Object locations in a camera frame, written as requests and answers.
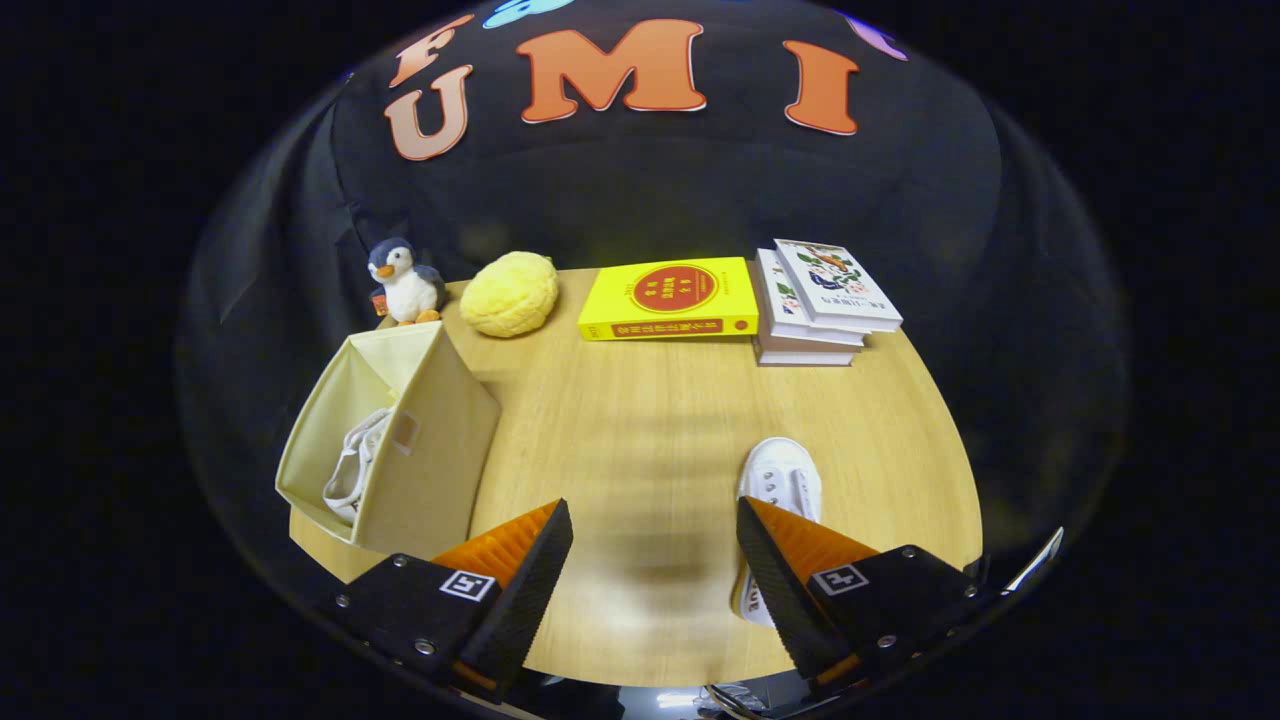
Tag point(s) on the penguin plush toy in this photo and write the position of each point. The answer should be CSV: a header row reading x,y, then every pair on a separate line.
x,y
408,285

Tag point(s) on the yellow book with red circle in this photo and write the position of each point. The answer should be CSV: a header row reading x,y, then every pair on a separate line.
x,y
668,298

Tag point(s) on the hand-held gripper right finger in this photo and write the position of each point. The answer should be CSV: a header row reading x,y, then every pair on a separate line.
x,y
775,590

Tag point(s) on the white book with bird cover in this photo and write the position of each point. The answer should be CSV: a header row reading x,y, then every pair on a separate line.
x,y
835,285

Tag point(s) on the yellow round plush cushion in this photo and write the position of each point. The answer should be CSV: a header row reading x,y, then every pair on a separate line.
x,y
510,295

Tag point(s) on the beige fabric storage box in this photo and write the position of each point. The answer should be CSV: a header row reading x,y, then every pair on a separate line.
x,y
440,470

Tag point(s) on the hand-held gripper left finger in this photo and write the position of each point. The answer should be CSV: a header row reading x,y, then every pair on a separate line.
x,y
530,590

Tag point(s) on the white canvas shoe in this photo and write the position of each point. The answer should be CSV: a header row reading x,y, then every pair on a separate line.
x,y
352,470
785,480

